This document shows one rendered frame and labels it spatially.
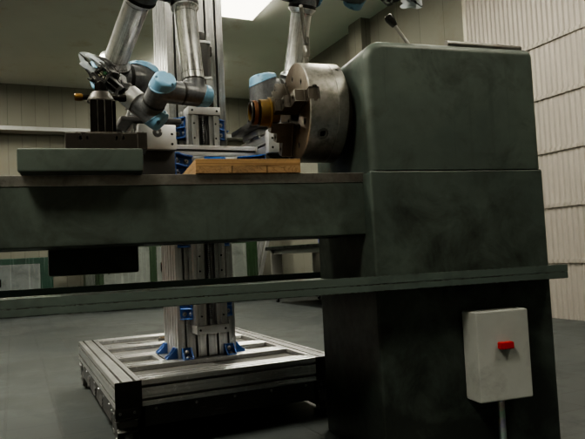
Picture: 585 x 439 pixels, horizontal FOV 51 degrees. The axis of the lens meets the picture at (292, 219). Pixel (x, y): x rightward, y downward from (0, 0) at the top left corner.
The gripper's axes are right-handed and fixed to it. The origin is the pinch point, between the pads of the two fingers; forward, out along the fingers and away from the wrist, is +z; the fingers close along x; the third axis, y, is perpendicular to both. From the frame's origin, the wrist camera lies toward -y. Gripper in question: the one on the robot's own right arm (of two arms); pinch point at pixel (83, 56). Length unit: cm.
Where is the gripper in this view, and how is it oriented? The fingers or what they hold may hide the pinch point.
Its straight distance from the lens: 221.2
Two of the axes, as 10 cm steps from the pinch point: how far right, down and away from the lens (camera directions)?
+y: -1.3, 1.4, -9.8
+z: -7.7, -6.4, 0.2
